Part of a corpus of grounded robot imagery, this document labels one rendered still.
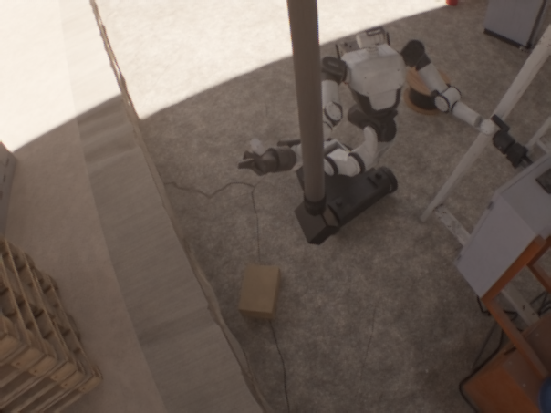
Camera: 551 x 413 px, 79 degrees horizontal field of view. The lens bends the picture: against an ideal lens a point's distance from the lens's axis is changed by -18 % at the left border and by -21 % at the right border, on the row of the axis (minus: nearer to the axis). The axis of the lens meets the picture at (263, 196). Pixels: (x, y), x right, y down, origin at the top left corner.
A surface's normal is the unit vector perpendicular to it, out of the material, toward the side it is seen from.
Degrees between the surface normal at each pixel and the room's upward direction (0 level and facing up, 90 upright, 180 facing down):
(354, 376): 0
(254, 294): 0
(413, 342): 0
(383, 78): 77
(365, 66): 32
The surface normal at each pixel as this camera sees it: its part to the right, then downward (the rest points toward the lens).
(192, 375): -0.12, -0.57
